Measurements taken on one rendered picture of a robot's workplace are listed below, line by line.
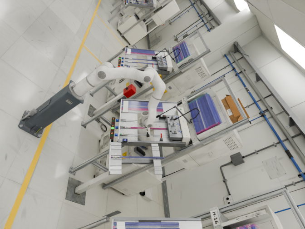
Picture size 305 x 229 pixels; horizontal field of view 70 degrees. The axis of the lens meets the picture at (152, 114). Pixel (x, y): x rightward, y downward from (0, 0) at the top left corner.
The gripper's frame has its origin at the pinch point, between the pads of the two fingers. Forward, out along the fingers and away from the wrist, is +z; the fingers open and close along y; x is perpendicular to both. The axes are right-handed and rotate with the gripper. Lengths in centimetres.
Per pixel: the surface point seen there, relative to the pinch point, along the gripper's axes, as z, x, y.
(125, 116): -3.0, 25.1, 29.7
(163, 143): 4.7, -15.7, -10.0
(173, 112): 7, -32, 39
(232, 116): 9, -100, 26
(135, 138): -0.8, 13.2, -3.9
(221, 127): -14, -73, -11
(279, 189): -21, -94, -82
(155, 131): 3.1, -8.9, 6.9
